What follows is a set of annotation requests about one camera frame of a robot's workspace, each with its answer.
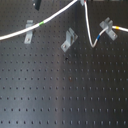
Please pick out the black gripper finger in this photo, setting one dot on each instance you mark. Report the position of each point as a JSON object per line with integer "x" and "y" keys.
{"x": 37, "y": 3}

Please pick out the right grey cable clip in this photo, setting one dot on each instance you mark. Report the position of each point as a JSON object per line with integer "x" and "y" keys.
{"x": 107, "y": 24}

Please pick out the grey cable clip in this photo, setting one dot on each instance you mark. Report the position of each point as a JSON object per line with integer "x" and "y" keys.
{"x": 107, "y": 24}
{"x": 29, "y": 34}
{"x": 71, "y": 37}

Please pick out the left grey cable clip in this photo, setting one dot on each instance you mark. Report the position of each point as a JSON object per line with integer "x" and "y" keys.
{"x": 29, "y": 34}

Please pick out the middle grey cable clip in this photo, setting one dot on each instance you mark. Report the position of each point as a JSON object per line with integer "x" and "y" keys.
{"x": 71, "y": 37}

